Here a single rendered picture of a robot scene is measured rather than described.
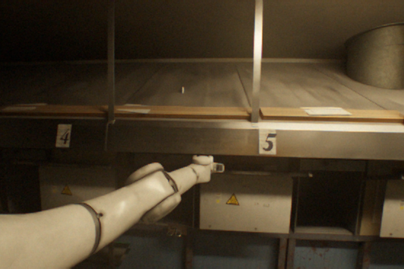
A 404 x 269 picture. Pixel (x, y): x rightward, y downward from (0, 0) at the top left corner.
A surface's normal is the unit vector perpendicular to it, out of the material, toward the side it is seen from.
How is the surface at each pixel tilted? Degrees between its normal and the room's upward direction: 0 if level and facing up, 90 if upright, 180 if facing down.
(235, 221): 90
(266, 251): 90
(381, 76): 90
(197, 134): 80
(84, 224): 55
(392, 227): 90
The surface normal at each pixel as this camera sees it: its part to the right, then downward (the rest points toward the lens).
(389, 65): -0.36, 0.06
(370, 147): -0.06, -0.11
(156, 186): 0.48, -0.59
